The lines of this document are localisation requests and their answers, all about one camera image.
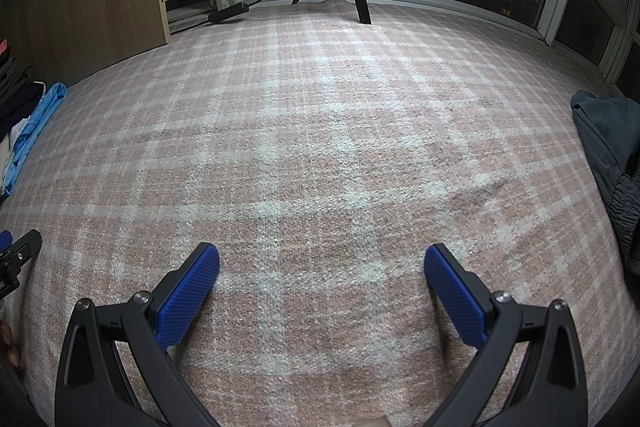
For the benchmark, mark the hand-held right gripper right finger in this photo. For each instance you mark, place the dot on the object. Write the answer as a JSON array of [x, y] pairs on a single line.
[[452, 292]]

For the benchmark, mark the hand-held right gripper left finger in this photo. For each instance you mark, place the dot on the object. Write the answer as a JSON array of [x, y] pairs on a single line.
[[190, 292]]

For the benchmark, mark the black power adapter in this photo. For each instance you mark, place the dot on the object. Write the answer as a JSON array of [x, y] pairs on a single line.
[[227, 12]]

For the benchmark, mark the light blue garment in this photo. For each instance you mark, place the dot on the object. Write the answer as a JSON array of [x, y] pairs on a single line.
[[35, 127]]

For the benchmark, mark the dark grey pants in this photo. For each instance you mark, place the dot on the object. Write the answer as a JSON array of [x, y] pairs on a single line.
[[607, 157]]

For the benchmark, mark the navy garment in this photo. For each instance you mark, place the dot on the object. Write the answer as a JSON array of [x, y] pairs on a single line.
[[20, 102]]

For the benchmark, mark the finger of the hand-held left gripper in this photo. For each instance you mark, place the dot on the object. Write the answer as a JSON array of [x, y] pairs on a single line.
[[22, 252]]

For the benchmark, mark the white garment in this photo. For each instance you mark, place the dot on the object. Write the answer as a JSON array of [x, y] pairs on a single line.
[[17, 130]]

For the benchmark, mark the dark grey garment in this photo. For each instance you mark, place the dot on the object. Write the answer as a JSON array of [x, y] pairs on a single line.
[[10, 74]]

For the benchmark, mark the person's left hand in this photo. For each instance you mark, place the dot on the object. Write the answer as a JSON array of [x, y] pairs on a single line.
[[9, 347]]

